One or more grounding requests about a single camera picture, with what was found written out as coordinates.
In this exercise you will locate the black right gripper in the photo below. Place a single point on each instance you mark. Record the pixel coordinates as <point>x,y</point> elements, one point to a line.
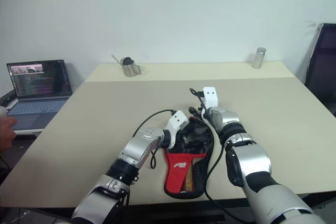
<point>201,109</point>

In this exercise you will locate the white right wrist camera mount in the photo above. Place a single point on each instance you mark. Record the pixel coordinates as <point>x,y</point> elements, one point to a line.
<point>210,95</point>

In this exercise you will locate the person's bare hand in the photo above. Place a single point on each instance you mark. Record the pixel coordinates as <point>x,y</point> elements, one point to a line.
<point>6,133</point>

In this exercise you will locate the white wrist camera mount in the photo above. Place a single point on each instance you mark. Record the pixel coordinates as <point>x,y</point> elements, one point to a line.
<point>210,95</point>
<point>177,120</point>

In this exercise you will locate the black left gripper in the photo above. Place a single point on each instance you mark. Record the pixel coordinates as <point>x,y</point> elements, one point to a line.
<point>182,136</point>

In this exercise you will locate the black electronic box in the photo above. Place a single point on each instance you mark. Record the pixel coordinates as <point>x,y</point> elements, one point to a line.
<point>7,98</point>

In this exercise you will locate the steel cylindrical cup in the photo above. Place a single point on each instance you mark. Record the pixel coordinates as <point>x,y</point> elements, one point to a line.
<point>258,58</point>

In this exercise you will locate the black monitor screen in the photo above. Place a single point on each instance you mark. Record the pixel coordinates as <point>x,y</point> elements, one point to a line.
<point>323,64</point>

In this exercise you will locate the black and red paddle case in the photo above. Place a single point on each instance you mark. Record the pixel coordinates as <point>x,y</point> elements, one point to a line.
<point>178,171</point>

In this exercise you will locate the steel pitcher with spout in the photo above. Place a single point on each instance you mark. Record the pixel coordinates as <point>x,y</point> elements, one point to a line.
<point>131,69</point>

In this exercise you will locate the open blue laptop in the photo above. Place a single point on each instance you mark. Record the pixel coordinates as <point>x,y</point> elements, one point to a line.
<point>39,87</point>

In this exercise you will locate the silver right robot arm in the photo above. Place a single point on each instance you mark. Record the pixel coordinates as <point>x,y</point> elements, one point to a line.
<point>249,161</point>

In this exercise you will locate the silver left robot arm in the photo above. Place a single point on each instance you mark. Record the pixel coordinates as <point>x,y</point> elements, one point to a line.
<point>136,150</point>

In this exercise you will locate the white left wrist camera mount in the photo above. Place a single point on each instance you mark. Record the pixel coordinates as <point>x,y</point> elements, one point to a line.
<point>177,120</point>

